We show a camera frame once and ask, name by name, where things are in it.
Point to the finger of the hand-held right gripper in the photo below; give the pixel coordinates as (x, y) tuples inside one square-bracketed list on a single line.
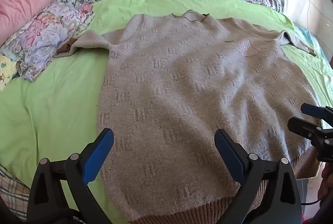
[(316, 110), (301, 126)]

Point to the purple floral ruffled blanket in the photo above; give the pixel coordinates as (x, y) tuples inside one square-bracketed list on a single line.
[(49, 36)]

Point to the beige knit sweater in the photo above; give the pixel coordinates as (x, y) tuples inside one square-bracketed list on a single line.
[(187, 99)]

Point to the yellow cartoon print cloth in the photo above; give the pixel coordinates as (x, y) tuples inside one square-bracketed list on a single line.
[(5, 73)]

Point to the person's right hand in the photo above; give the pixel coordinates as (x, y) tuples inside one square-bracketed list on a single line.
[(327, 179)]

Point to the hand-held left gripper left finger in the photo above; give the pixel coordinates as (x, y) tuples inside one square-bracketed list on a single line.
[(100, 151)]

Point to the plaid cloth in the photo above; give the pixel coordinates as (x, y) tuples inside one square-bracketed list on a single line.
[(13, 192)]

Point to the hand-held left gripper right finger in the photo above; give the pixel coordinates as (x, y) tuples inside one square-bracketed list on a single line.
[(229, 151)]

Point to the green bed sheet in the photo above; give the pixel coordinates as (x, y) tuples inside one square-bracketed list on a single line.
[(52, 109)]

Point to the light blue cloth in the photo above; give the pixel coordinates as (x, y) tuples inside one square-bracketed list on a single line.
[(308, 39)]

